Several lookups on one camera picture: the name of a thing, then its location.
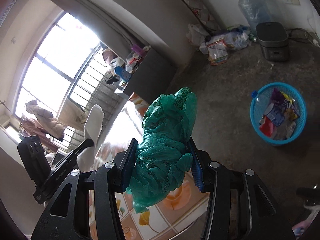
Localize green plastic bag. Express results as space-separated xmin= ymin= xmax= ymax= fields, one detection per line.
xmin=127 ymin=87 xmax=197 ymax=213

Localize white cloth glove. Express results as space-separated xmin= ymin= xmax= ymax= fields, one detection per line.
xmin=77 ymin=104 xmax=104 ymax=172

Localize red foil wrapper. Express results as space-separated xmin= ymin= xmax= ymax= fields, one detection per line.
xmin=259 ymin=116 xmax=277 ymax=138

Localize metal balcony railing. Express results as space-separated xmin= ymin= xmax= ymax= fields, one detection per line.
xmin=49 ymin=44 xmax=131 ymax=153

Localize purple cup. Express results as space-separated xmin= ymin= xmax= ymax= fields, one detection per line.
xmin=131 ymin=44 xmax=151 ymax=56

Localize large blue water jug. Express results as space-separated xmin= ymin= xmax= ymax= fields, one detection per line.
xmin=238 ymin=0 xmax=272 ymax=36

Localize clear Pepsi plastic bottle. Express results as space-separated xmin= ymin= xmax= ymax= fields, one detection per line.
xmin=251 ymin=90 xmax=285 ymax=127

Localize blue detergent bottle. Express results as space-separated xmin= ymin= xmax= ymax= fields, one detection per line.
xmin=114 ymin=66 xmax=132 ymax=82

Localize folded patterned board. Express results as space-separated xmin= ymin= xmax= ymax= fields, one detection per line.
xmin=181 ymin=0 xmax=220 ymax=33

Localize clear plastic wrapper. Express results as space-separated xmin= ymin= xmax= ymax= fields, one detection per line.
xmin=274 ymin=121 xmax=296 ymax=140

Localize grey curtain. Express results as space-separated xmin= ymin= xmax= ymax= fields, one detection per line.
xmin=51 ymin=0 xmax=145 ymax=59

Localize blue plastic basket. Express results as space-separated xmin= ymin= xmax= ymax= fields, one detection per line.
xmin=249 ymin=82 xmax=307 ymax=146

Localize pile of floor trash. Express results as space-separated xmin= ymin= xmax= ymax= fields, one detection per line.
xmin=199 ymin=25 xmax=253 ymax=66

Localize pink hanging jacket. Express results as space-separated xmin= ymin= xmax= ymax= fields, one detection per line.
xmin=26 ymin=100 xmax=67 ymax=141

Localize patterned table cover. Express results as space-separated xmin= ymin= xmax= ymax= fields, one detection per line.
xmin=94 ymin=87 xmax=209 ymax=239

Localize grey cabinet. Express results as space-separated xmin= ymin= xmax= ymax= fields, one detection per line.
xmin=121 ymin=49 xmax=177 ymax=104

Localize black rice cooker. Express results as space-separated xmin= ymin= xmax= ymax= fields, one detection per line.
xmin=256 ymin=22 xmax=290 ymax=62

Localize purple yellow snack bag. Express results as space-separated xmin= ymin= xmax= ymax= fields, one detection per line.
xmin=270 ymin=88 xmax=300 ymax=121

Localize beige hanging garment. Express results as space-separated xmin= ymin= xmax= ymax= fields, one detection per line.
xmin=58 ymin=98 xmax=88 ymax=131

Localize white plastic bag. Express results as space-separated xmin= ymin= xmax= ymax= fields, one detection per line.
xmin=186 ymin=24 xmax=209 ymax=47

